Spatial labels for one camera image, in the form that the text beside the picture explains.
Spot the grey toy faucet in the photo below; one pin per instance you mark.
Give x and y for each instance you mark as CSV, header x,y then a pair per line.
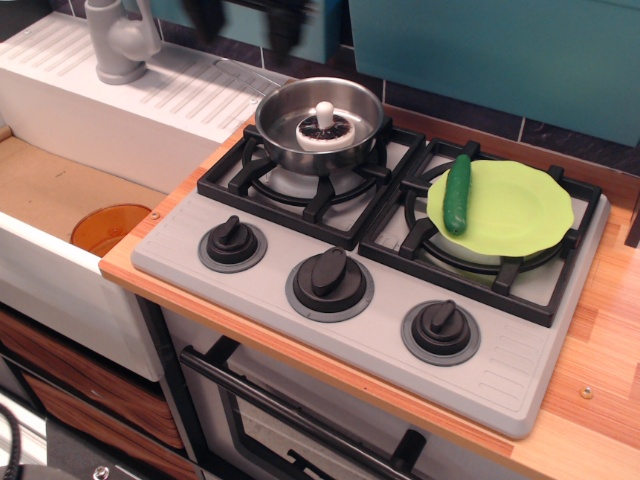
x,y
121,45

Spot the green toy pickle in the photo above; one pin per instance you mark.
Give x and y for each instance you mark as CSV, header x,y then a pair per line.
x,y
456,196

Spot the black middle stove knob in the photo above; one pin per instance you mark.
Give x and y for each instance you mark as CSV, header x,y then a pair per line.
x,y
330,287

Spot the black left burner grate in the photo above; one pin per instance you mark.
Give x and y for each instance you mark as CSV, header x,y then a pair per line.
x,y
300,200

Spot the black stove knob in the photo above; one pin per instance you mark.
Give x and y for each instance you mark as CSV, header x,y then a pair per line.
x,y
441,333
232,246
330,287

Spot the grey toy stove top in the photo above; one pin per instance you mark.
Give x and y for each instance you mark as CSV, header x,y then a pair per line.
x,y
501,387

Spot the black left stove knob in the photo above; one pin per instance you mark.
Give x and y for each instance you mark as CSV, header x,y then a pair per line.
x,y
232,246

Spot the wooden drawer front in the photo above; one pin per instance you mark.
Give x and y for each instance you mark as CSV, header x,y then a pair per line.
x,y
95,397

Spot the white brown toy mushroom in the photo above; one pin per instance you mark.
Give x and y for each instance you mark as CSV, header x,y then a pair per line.
x,y
325,130

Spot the black right stove knob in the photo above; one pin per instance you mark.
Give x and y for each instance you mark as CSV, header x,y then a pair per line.
x,y
441,333

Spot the light green plate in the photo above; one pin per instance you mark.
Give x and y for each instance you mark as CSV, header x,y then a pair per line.
x,y
514,210

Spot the oven door with handle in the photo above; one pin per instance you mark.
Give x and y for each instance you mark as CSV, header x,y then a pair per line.
x,y
276,422

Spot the steel saucepan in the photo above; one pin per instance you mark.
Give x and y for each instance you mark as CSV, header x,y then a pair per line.
x,y
281,110

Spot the black burner grate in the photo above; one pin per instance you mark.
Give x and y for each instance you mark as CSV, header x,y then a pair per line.
x,y
300,200
536,288

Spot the black right burner grate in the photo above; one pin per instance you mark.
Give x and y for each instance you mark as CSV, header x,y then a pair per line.
x,y
536,288

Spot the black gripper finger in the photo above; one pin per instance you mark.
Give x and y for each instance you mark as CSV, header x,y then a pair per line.
x,y
285,23
207,16

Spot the teal wall cabinet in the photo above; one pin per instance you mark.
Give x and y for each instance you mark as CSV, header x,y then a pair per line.
x,y
568,64

